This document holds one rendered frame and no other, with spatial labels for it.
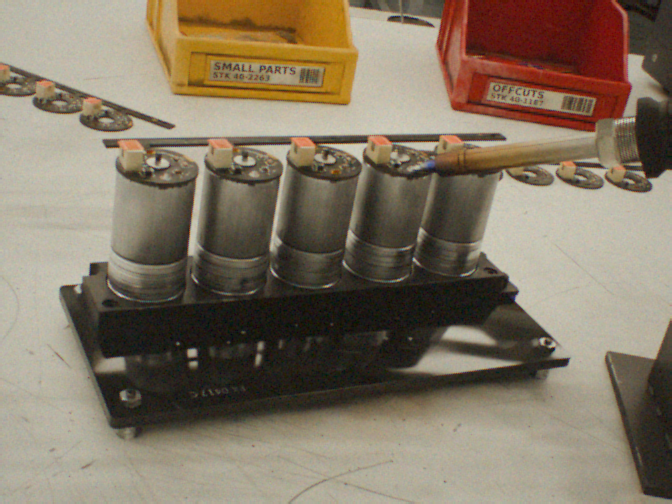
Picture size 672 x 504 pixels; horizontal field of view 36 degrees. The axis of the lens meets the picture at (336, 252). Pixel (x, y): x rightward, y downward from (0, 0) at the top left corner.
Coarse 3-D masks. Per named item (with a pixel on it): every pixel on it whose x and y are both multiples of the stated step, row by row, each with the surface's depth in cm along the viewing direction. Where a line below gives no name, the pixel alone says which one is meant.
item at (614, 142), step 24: (600, 120) 32; (624, 120) 31; (504, 144) 33; (528, 144) 33; (552, 144) 32; (576, 144) 32; (600, 144) 31; (624, 144) 31; (456, 168) 33; (480, 168) 33; (504, 168) 33
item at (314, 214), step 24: (288, 168) 34; (288, 192) 34; (312, 192) 33; (336, 192) 33; (288, 216) 34; (312, 216) 34; (336, 216) 34; (288, 240) 34; (312, 240) 34; (336, 240) 34; (288, 264) 35; (312, 264) 34; (336, 264) 35; (312, 288) 35
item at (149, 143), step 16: (112, 144) 32; (144, 144) 33; (160, 144) 33; (176, 144) 33; (192, 144) 33; (208, 144) 34; (240, 144) 34; (256, 144) 34; (272, 144) 35; (288, 144) 35
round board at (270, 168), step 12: (252, 156) 33; (264, 156) 33; (228, 168) 32; (240, 168) 32; (252, 168) 32; (264, 168) 32; (276, 168) 33; (240, 180) 32; (252, 180) 32; (264, 180) 32
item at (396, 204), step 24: (360, 192) 35; (384, 192) 35; (408, 192) 35; (360, 216) 35; (384, 216) 35; (408, 216) 35; (360, 240) 36; (384, 240) 35; (408, 240) 36; (360, 264) 36; (384, 264) 36; (408, 264) 36
